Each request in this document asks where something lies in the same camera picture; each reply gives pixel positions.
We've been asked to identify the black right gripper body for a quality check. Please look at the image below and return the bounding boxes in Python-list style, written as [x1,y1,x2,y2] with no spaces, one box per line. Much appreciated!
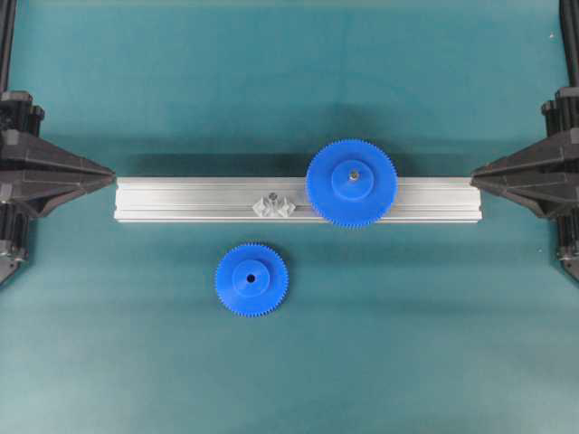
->
[541,87,579,136]

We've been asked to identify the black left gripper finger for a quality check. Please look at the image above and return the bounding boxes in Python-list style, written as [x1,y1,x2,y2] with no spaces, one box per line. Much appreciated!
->
[1,130,113,182]
[1,174,113,219]

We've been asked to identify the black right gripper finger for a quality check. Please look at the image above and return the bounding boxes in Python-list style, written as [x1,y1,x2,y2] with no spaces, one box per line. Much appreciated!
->
[471,174,578,220]
[471,133,578,178]

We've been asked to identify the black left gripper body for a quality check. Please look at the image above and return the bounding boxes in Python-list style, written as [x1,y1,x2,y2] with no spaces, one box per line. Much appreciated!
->
[1,90,44,136]

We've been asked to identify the small blue plastic gear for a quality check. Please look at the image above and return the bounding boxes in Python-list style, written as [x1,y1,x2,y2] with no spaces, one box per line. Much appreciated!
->
[214,243,290,317]

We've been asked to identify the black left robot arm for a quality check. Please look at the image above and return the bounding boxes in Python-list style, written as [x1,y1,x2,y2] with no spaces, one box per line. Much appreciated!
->
[1,91,116,282]

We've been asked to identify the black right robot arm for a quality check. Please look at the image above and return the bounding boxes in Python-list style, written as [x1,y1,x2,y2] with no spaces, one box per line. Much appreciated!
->
[471,87,578,279]

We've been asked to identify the large blue plastic gear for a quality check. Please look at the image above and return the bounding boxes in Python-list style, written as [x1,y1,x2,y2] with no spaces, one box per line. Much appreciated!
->
[306,138,398,229]

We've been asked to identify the silver aluminium extrusion rail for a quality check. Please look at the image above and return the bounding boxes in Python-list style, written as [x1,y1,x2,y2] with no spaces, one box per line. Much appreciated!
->
[114,177,482,223]

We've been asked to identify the black right frame post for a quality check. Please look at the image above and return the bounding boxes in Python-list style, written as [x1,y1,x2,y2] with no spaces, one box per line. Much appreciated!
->
[559,0,578,87]

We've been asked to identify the black frame post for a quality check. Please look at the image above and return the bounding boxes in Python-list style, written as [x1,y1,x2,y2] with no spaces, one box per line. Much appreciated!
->
[0,0,17,93]
[559,0,578,87]

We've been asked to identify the black left frame post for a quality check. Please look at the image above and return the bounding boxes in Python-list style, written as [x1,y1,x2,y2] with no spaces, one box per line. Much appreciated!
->
[0,0,17,93]

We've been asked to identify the steel shaft with clear bracket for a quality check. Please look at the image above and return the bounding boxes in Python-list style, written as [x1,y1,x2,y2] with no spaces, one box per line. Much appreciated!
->
[252,193,296,219]

